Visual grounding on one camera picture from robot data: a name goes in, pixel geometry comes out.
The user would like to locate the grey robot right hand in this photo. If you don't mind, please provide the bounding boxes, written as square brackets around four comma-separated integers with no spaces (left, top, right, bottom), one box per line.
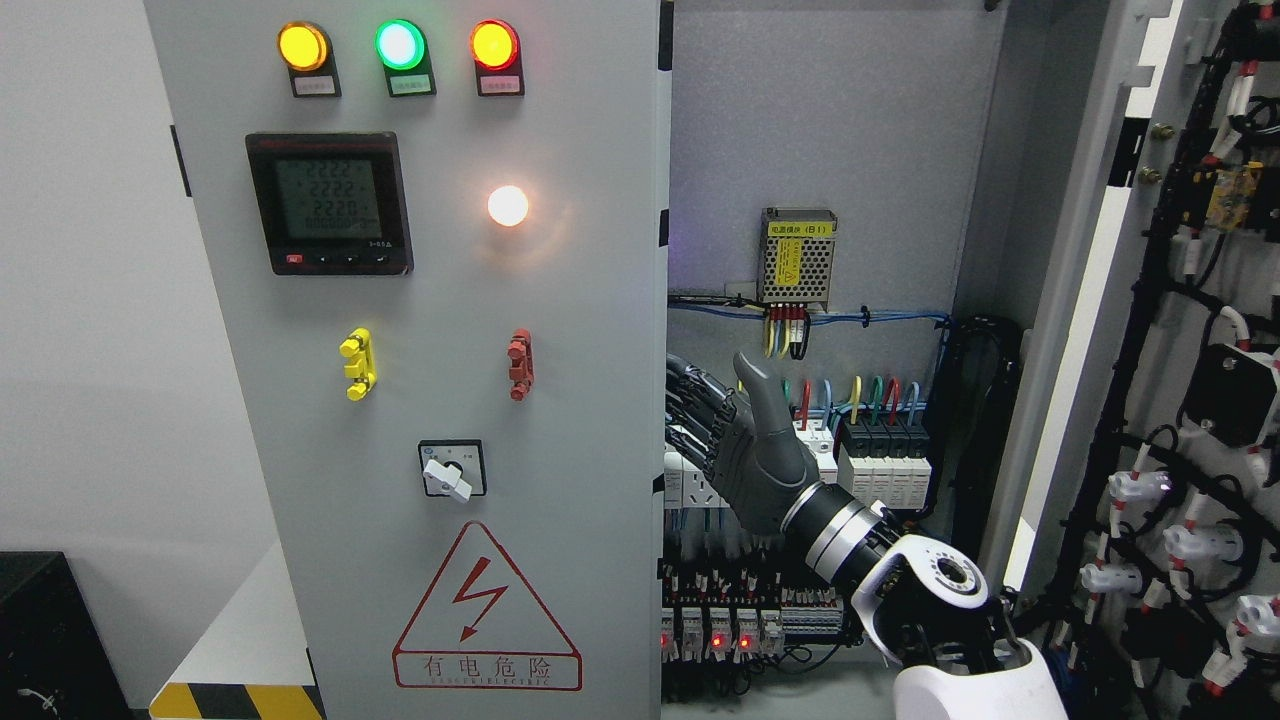
[666,352,841,543]

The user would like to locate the perforated metal power supply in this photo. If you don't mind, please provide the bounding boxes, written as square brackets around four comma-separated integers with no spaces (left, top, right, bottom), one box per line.
[756,208,838,307]

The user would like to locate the green indicator lamp left door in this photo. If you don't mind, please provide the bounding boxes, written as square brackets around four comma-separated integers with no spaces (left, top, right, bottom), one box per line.
[374,18,428,70]

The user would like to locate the lower relay terminal row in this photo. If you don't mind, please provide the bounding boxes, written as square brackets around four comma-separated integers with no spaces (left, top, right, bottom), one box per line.
[657,548,861,664]

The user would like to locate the white socket and breaker row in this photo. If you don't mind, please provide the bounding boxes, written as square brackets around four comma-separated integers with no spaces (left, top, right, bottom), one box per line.
[663,420,838,510]

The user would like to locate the black corrugated cable conduit right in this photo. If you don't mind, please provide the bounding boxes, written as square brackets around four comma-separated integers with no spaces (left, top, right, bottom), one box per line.
[940,316,1027,561]

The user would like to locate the white glowing lamp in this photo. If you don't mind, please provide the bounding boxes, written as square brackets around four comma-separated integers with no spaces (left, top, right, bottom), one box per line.
[486,184,530,228]

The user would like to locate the black surge protector block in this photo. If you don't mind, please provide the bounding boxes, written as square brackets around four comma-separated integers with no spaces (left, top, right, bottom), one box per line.
[837,418,936,518]

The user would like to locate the red electric hazard sticker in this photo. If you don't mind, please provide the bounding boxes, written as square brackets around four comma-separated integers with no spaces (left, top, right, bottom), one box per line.
[392,521,582,692]

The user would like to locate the black digital power meter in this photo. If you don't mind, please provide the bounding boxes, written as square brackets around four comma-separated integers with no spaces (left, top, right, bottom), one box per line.
[244,132,413,275]

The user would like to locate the grey cabinet door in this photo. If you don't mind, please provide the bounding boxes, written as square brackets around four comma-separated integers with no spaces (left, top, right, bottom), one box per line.
[955,1,1277,719]
[145,1,673,719]

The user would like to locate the yellow indicator lamp left door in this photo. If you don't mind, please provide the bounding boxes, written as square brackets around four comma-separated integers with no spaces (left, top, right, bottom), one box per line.
[276,20,330,73]

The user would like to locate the black box on floor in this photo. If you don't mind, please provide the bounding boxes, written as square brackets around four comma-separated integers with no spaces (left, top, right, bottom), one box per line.
[1,551,133,719]

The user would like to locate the red indicator lamp left door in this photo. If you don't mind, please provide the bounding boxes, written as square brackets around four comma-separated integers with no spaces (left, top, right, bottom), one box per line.
[470,18,520,72]

